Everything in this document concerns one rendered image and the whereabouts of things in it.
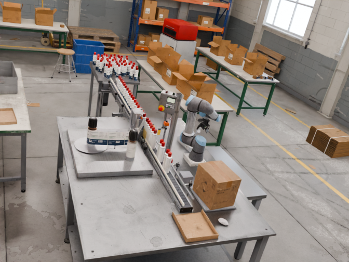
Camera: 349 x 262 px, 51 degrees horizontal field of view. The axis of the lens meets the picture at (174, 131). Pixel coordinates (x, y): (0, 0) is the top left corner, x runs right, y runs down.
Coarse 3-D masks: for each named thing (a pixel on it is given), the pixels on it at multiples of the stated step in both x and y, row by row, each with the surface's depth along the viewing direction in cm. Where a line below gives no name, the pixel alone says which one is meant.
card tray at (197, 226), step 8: (176, 216) 287; (184, 216) 289; (192, 216) 291; (200, 216) 293; (184, 224) 281; (192, 224) 283; (200, 224) 284; (208, 224) 286; (184, 232) 273; (192, 232) 274; (200, 232) 276; (208, 232) 277; (216, 232) 275; (192, 240) 265; (200, 240) 268
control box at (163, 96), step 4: (164, 92) 346; (168, 92) 348; (172, 92) 351; (160, 96) 345; (164, 96) 344; (168, 96) 343; (172, 96) 342; (176, 96) 342; (160, 100) 347; (164, 100) 346; (176, 100) 343; (160, 104) 348; (164, 104) 347; (172, 104) 345; (164, 108) 349; (168, 108) 348; (164, 112) 351; (168, 112) 349; (172, 112) 348
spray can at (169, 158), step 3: (168, 153) 324; (171, 153) 324; (168, 156) 325; (171, 156) 327; (168, 159) 325; (171, 159) 327; (165, 162) 329; (168, 162) 326; (165, 165) 329; (168, 165) 328; (165, 168) 330; (168, 168) 330; (165, 171) 331; (168, 171) 331
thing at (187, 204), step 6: (150, 150) 364; (156, 150) 366; (156, 162) 346; (162, 162) 348; (168, 174) 331; (174, 180) 324; (174, 186) 316; (174, 192) 308; (180, 192) 309; (180, 204) 295; (186, 204) 296
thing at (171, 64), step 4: (168, 56) 598; (172, 56) 602; (176, 56) 605; (168, 60) 600; (172, 60) 604; (176, 60) 607; (184, 60) 607; (164, 64) 598; (168, 64) 604; (172, 64) 607; (176, 64) 611; (188, 64) 594; (192, 64) 588; (164, 68) 598; (168, 68) 586; (172, 68) 610; (176, 68) 614; (164, 72) 599; (168, 72) 587; (176, 72) 576; (164, 76) 600; (168, 76) 587; (172, 76) 578; (176, 76) 579; (164, 80) 600; (168, 80) 588; (172, 80) 581; (176, 80) 585; (172, 84) 585; (176, 84) 588
